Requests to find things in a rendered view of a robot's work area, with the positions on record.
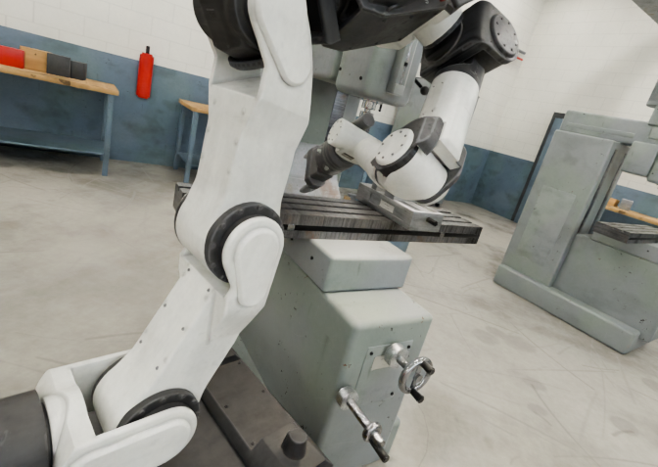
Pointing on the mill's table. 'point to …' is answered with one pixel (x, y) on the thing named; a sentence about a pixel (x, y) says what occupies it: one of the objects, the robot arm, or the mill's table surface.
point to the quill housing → (374, 73)
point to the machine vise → (409, 218)
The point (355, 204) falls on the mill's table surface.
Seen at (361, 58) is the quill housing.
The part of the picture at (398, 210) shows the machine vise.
